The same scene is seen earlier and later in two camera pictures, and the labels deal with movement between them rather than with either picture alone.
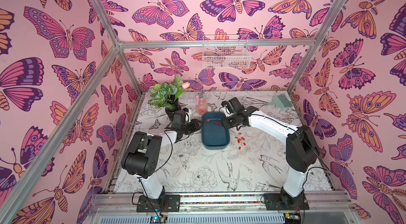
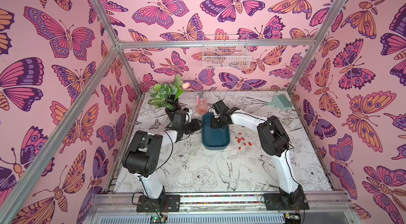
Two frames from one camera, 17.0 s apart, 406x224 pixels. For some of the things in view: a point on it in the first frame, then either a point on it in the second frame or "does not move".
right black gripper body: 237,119 → 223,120
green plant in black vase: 165,95 does not move
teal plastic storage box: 214,136 does not move
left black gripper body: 190,128 does not move
